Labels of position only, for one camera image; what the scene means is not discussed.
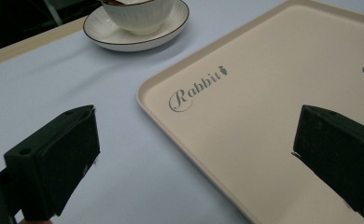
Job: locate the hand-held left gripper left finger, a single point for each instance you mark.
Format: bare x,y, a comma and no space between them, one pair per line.
51,168

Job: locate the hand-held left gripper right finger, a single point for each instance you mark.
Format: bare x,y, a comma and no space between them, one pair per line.
342,149

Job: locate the beige plastic tray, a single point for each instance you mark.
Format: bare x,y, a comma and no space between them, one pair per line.
264,93

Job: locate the white ribbed cup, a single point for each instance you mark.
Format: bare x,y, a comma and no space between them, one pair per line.
138,15

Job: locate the white saucer with dark rim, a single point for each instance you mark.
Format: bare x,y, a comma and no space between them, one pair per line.
170,25

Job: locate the metal stand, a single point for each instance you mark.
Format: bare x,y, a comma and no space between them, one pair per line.
53,12

